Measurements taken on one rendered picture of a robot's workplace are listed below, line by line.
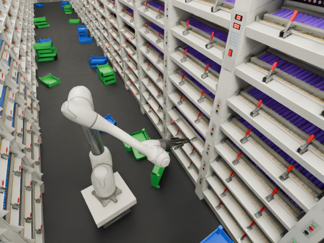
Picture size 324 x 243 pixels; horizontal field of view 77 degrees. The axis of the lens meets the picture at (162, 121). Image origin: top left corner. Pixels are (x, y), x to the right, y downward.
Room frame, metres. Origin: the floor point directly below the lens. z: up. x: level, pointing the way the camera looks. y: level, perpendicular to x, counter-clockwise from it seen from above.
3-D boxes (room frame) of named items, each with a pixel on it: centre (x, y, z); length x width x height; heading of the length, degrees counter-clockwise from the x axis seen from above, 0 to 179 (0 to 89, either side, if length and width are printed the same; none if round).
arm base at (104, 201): (0.86, 0.42, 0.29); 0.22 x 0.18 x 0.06; 47
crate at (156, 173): (1.23, 0.01, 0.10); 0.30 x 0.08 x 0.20; 161
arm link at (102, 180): (0.89, 0.44, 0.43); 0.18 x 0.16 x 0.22; 16
